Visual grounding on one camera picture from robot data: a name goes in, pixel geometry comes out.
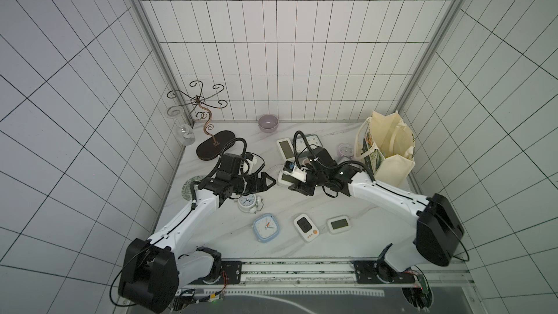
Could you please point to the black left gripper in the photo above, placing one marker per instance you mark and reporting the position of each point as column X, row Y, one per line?
column 256, row 187

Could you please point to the small white digital clock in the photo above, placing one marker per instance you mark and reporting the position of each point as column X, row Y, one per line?
column 286, row 179

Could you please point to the white twin-bell alarm clock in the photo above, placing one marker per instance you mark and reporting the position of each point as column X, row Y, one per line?
column 250, row 204

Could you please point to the white orange digital timer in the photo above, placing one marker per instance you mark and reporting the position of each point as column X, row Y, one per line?
column 306, row 228

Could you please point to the cream canvas floral tote bag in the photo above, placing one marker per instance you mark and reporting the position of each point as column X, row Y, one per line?
column 386, row 145

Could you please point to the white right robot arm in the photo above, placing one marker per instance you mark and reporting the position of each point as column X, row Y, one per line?
column 437, row 229

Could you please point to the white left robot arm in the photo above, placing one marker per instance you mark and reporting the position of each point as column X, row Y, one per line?
column 155, row 268

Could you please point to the lilac round alarm clock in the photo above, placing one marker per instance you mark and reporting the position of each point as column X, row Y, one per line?
column 345, row 151

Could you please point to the green rectangular alarm clock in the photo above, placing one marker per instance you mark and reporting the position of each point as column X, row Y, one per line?
column 313, row 140

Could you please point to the blue square alarm clock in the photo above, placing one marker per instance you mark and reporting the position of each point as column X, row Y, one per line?
column 266, row 228

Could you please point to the white digital thermometer clock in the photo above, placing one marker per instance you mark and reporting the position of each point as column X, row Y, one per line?
column 339, row 224

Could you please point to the purple ceramic bowl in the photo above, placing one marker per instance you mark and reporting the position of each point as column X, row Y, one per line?
column 268, row 123

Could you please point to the metal jewelry tree stand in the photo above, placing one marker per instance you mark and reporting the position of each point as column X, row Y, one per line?
column 200, row 110

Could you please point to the green patterned coaster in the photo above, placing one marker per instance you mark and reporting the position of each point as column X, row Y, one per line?
column 189, row 187

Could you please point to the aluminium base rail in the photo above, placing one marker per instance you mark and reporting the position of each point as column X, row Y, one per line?
column 270, row 277

